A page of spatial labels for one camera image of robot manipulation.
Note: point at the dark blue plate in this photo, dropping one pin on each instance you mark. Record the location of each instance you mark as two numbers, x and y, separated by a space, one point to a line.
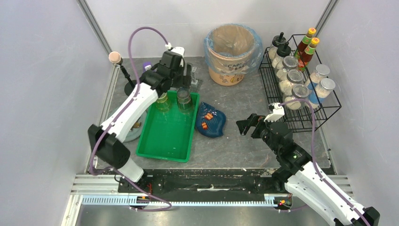
210 121

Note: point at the tall bead jar silver lid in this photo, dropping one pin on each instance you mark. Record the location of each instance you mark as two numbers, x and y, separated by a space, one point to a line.
318 92

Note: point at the glass rice jar front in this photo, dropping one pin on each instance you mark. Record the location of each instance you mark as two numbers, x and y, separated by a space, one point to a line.
298 91

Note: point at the grey lego tower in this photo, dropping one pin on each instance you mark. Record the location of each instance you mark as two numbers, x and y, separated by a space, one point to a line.
194 80

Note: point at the round glass rice jar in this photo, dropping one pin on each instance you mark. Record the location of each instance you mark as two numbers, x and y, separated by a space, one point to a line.
284 66

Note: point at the brown curled food piece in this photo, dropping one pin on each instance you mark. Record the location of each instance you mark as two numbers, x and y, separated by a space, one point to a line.
136 125

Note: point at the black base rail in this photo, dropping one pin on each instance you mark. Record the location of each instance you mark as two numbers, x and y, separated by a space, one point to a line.
211 185

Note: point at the green glass cup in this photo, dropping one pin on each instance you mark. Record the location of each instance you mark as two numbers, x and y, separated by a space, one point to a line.
163 103

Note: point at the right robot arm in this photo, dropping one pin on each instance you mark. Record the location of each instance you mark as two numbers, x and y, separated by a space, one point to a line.
301 176

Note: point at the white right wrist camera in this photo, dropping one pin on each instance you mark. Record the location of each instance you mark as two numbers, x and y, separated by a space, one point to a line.
276 111

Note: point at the purple metronome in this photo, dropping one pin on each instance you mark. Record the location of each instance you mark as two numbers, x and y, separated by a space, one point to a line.
146 66

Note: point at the tan capybara trash bin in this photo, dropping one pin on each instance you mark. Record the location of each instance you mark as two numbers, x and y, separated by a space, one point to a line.
232 51

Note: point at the green plastic tray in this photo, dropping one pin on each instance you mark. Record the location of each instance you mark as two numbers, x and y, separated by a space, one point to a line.
168 133

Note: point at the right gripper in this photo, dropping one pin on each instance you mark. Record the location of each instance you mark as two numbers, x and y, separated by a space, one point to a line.
255 126

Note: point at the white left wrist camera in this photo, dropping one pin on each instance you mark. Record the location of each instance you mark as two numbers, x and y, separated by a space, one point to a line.
178 50

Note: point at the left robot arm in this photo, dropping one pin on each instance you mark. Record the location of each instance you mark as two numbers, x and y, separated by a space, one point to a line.
106 140

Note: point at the light blue plate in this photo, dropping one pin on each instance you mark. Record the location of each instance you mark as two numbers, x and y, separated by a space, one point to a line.
135 133

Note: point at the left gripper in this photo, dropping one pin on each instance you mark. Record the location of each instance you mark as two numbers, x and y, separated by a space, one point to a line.
187 77

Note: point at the black stand wooden ball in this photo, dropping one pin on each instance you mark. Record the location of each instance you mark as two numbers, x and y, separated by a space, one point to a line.
116 59

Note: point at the sauce bottle yellow cap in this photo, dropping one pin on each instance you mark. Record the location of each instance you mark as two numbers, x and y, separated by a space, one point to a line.
304 42
308 53

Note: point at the grey lego baseplate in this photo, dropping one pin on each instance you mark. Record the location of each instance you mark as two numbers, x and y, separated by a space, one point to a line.
195 86

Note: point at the black-lid shaker jar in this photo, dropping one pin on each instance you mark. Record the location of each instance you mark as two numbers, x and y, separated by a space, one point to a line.
276 42
282 51

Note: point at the dark clear glass cup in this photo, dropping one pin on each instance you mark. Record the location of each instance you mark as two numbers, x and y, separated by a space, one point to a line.
184 101

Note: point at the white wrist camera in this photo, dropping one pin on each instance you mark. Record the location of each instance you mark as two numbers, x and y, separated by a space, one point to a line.
276 111
178 50

